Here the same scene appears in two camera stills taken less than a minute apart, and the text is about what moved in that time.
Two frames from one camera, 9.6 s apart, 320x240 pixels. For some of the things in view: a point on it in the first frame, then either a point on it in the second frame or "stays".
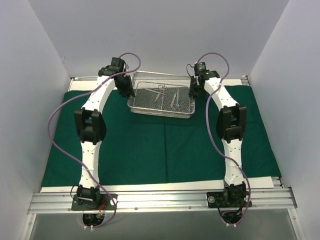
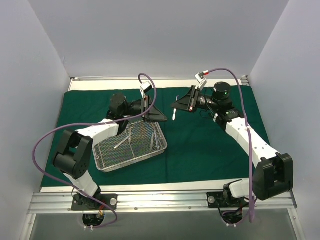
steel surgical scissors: [161, 89] -> [131, 126]
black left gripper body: [124, 85] -> [145, 108]
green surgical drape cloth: [141, 148] stays
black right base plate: [228, 199] stays
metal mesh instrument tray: [162, 95] -> [141, 140]
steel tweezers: [156, 90] -> [130, 135]
